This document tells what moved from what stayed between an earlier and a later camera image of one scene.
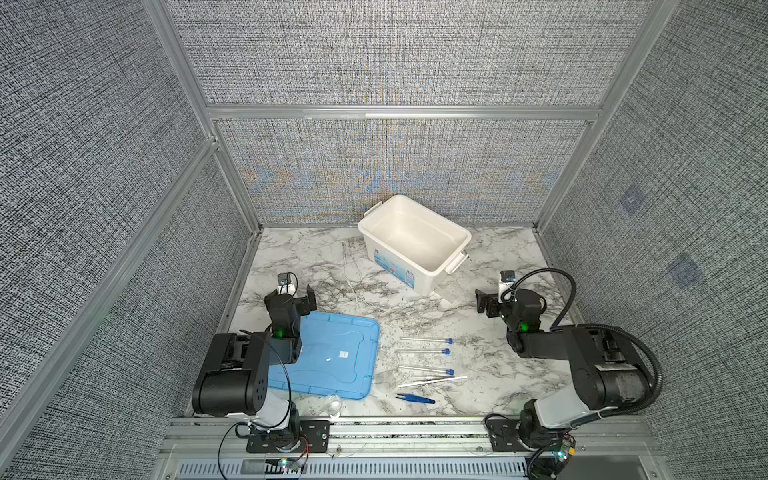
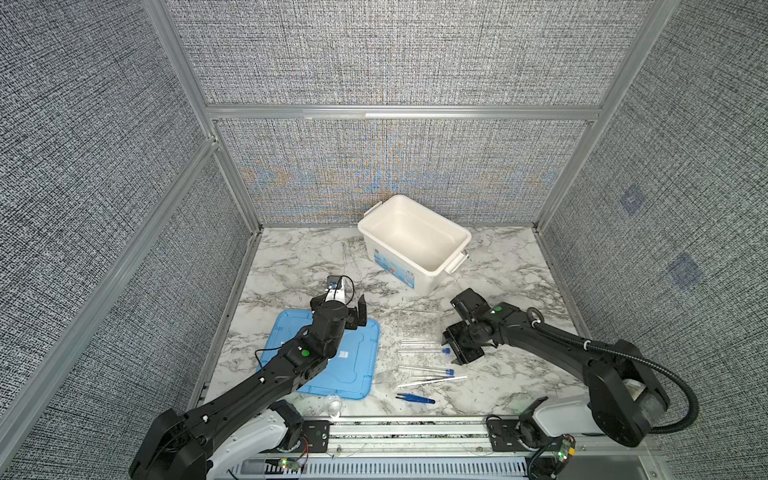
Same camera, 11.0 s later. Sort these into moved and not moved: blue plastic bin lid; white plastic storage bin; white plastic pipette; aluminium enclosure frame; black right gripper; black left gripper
Moved: black right gripper; black left gripper
Not moved: blue plastic bin lid; aluminium enclosure frame; white plastic storage bin; white plastic pipette
